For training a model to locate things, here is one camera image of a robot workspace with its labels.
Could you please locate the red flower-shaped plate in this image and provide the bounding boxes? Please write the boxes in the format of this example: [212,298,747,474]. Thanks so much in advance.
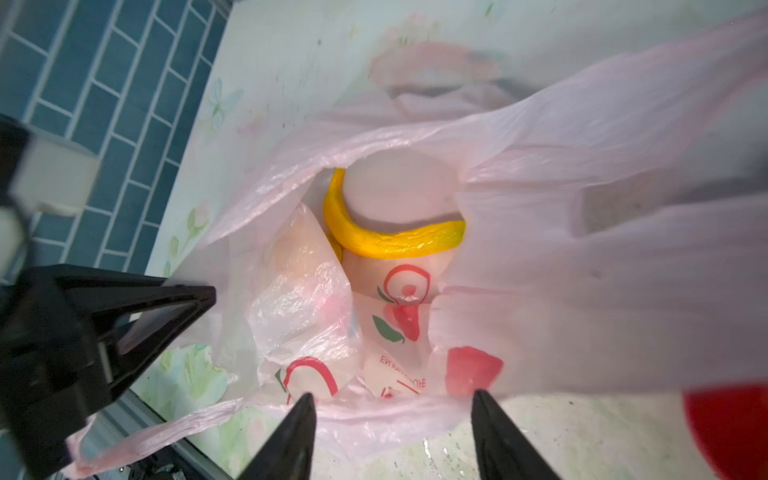
[682,385,767,480]

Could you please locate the pink plastic bag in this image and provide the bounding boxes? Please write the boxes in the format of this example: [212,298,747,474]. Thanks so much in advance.
[64,1,767,479]

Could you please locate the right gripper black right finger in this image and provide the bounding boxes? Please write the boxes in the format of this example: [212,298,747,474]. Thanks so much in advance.
[471,390,560,480]

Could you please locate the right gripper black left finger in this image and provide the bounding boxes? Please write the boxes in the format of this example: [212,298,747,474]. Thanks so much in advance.
[238,393,317,480]

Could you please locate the cream fake peeled fruit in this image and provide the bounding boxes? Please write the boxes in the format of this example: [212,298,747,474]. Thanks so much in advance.
[342,149,462,233]

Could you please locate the yellow fake banana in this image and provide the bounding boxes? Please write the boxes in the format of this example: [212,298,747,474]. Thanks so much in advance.
[323,169,466,260]

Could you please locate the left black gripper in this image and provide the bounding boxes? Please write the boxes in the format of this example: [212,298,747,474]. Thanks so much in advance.
[1,264,217,479]

